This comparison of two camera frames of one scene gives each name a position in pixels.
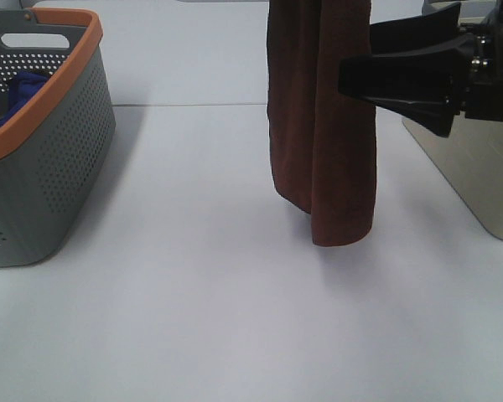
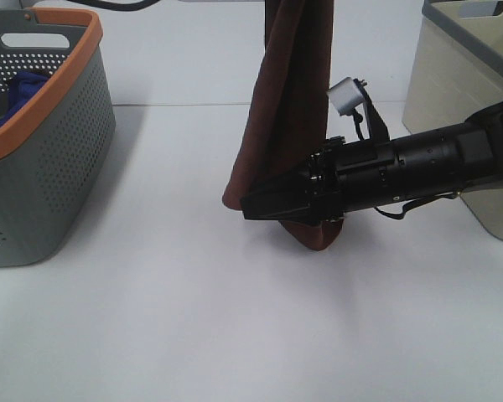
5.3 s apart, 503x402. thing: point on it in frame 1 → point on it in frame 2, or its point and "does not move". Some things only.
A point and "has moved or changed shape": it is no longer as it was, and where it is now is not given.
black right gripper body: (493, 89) → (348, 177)
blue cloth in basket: (22, 85) does not move
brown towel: (323, 143) has moved or changed shape
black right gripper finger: (434, 28) → (289, 201)
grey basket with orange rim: (41, 162) does not move
